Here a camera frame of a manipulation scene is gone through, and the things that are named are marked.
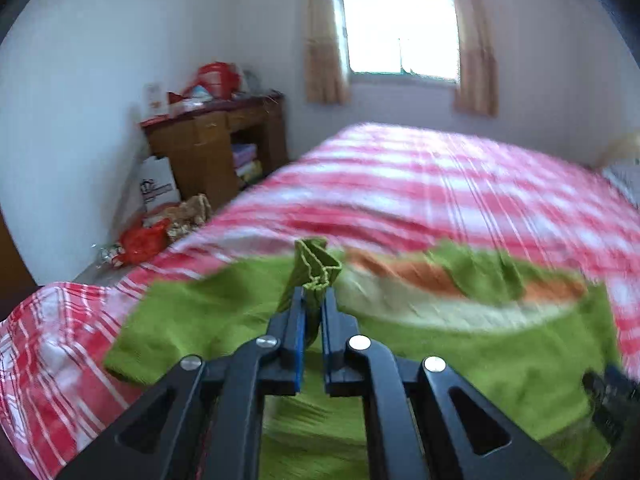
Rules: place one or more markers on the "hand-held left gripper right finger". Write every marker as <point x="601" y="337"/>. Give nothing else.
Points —
<point x="328" y="345"/>

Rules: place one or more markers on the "dark wooden furniture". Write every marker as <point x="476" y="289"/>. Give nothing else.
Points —
<point x="15" y="270"/>

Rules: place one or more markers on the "beige curtain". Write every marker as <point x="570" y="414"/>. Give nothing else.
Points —
<point x="324" y="50"/>
<point x="477" y="60"/>

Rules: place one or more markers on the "crumpled red plastic bag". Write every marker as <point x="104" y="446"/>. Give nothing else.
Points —
<point x="142" y="245"/>

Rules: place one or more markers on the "wooden desk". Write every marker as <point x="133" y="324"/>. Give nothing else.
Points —
<point x="200" y="150"/>

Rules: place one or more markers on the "red plaid bed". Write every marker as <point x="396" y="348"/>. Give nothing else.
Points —
<point x="400" y="185"/>

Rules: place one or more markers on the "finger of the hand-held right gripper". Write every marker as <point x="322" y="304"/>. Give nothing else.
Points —
<point x="607" y="400"/>

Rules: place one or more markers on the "brown woven bag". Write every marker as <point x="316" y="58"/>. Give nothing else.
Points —
<point x="190" y="215"/>

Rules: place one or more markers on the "white paper bag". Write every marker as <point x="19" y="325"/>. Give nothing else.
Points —
<point x="157" y="185"/>

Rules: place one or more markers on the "green small garment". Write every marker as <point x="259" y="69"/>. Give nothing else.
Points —
<point x="490" y="360"/>

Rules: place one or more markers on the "stack of books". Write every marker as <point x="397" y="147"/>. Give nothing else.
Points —
<point x="246" y="160"/>

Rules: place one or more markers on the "bright window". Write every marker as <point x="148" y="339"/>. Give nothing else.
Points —
<point x="400" y="30"/>

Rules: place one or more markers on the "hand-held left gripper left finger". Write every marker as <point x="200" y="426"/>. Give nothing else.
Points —
<point x="299" y="340"/>

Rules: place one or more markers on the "grey pillow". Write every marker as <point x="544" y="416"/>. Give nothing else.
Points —
<point x="625" y="180"/>

